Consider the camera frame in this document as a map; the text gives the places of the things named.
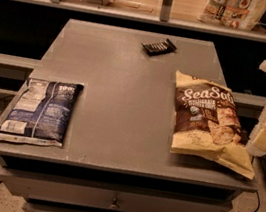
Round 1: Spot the brown sea salt chip bag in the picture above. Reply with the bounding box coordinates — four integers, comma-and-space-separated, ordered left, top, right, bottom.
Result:
170, 70, 255, 180

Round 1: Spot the colourful snack bag on shelf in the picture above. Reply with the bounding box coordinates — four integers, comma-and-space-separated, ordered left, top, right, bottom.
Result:
197, 0, 266, 31

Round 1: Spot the blue chip bag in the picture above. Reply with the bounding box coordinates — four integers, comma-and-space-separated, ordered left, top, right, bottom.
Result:
0, 78, 84, 148

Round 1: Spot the black snack bar wrapper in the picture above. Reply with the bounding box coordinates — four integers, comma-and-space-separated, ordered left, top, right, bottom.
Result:
142, 39, 177, 56

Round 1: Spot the grey drawer cabinet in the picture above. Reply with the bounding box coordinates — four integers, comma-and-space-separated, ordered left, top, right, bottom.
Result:
0, 20, 256, 212

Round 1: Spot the upper drawer knob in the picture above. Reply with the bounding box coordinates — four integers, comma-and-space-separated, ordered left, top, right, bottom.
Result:
109, 198, 119, 210

